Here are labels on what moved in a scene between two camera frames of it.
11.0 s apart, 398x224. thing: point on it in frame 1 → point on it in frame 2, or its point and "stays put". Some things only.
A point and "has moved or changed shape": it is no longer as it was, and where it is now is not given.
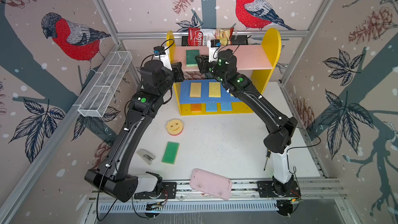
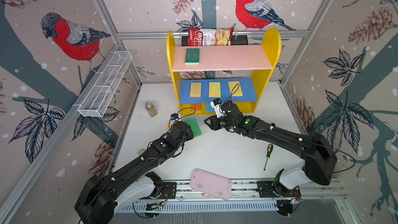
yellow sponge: (214, 89) stays put
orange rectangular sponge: (196, 108) stays put
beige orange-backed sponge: (195, 90) stays put
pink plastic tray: (211, 184) stays put
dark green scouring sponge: (190, 55) stays put
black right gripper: (204, 64) → (213, 122)
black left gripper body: (168, 81) → (188, 135)
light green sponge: (170, 153) has moved or changed shape
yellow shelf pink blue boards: (196, 95) stays put
